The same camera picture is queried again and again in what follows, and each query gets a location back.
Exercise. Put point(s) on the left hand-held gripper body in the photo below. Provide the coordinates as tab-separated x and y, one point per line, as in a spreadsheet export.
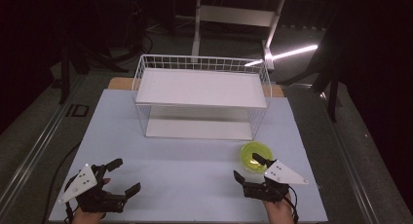
97	201

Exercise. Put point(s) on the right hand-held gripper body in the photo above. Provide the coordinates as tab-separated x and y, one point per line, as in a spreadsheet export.
266	191

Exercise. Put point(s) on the green bowl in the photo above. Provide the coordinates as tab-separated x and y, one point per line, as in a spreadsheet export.
250	152

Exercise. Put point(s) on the person's left hand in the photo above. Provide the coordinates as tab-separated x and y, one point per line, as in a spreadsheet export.
87	218

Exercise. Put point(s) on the person's right hand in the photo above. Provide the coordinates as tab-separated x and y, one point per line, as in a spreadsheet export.
277	212

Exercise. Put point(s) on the pale blue table board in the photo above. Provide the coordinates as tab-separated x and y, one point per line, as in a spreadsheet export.
181	162

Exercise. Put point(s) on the black floor socket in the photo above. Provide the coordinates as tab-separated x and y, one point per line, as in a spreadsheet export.
78	110

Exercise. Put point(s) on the black metal stand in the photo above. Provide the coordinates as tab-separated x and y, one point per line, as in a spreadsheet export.
331	87
66	71

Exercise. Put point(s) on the white light strip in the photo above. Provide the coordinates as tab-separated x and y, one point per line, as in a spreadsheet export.
292	52

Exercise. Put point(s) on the metal floor rail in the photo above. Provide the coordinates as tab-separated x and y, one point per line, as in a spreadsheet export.
35	146
350	165

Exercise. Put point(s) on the white metal stand frame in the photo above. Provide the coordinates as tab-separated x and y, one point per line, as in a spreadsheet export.
237	16

